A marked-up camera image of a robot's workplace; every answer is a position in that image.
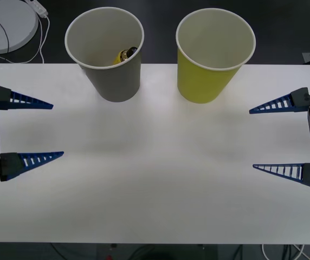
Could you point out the grey plastic waste bin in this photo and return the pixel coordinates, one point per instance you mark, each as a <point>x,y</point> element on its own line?
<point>117,81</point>

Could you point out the yellow bottle with black cap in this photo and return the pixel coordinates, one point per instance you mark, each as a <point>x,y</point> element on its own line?
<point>121,57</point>

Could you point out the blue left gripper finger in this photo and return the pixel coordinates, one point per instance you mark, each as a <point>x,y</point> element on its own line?
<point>3,98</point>
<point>7,165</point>

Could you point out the white power strip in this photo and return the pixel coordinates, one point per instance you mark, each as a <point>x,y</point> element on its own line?
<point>38,6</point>

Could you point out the yellow-green plastic waste bin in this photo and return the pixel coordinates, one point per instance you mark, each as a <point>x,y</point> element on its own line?
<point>198,81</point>

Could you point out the round pale grey floor base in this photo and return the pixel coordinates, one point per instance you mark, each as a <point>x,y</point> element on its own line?
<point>16,27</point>

